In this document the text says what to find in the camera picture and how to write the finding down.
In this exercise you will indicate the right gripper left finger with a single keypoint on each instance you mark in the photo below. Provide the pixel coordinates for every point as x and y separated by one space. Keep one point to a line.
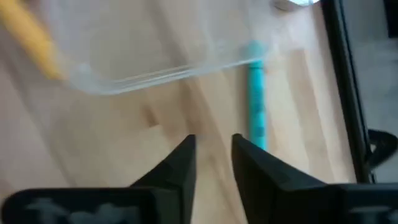
177 174

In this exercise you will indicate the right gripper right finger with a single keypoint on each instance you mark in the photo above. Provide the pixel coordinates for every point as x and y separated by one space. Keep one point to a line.
267 186

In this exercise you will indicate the teal highlighter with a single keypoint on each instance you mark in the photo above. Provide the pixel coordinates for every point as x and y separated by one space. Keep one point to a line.
256 102

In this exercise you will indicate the clear plastic bin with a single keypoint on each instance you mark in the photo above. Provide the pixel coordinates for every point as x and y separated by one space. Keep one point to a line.
140 46

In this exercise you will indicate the yellow highlighter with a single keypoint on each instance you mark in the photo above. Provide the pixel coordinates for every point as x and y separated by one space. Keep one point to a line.
28 31

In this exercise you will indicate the black aluminium table frame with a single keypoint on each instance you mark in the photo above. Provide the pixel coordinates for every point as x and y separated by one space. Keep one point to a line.
345 77

